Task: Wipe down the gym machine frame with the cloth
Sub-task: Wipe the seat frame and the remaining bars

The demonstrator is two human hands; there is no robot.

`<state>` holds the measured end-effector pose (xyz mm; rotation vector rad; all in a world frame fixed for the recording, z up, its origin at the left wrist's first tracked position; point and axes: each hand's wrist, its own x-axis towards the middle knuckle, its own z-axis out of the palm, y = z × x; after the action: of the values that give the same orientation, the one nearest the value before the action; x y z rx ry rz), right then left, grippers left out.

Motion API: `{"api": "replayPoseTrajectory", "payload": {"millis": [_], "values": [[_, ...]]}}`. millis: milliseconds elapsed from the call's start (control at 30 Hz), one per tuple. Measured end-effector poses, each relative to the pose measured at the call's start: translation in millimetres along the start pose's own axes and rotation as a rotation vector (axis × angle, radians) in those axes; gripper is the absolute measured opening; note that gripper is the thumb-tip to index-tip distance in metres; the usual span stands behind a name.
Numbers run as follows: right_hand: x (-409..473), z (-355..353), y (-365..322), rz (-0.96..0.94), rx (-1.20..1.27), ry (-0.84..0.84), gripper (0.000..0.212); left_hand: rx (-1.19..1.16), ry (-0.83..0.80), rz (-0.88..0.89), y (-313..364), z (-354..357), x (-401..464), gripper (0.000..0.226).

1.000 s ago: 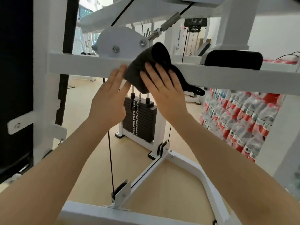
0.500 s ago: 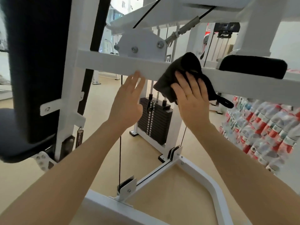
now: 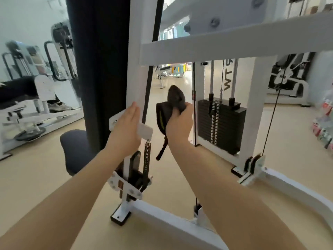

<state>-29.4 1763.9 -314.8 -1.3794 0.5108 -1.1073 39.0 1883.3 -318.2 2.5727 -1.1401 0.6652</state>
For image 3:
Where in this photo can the person's right hand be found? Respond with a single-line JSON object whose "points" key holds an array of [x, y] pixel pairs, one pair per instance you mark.
{"points": [[180, 127]]}

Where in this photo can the person's left hand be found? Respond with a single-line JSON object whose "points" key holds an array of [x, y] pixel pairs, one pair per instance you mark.
{"points": [[125, 135]]}

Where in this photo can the dark grey cleaning cloth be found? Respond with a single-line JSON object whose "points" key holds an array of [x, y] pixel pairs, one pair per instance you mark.
{"points": [[177, 97]]}

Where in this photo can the white gym machine frame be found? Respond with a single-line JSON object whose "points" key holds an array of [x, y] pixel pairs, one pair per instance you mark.
{"points": [[208, 44]]}

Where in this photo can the person's right forearm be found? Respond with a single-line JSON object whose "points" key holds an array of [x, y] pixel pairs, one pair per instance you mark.
{"points": [[234, 205]]}

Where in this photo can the person's left forearm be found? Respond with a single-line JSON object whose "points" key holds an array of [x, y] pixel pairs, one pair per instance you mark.
{"points": [[59, 210]]}

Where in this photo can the metal coil spring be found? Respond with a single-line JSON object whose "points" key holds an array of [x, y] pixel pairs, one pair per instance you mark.
{"points": [[147, 161]]}

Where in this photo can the black weight stack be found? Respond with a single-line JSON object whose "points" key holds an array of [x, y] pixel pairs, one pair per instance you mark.
{"points": [[223, 127]]}

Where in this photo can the black red arrow sticker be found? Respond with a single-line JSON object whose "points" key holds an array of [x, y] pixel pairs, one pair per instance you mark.
{"points": [[121, 186]]}

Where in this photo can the black padded seat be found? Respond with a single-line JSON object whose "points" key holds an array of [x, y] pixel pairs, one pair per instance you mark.
{"points": [[75, 151]]}

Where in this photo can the chrome guide rod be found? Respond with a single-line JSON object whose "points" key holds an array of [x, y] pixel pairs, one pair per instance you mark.
{"points": [[234, 78], [211, 78]]}

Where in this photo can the grey weight plate disc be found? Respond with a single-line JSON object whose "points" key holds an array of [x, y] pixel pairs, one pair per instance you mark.
{"points": [[30, 134]]}

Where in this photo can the black padded weight bench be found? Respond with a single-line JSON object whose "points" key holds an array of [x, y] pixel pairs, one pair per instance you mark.
{"points": [[286, 75]]}

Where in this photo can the stack of water bottle packs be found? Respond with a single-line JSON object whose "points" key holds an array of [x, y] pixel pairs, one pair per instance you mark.
{"points": [[324, 122]]}

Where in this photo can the white bench frame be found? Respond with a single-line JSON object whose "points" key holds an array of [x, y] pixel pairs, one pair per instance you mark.
{"points": [[44, 88]]}

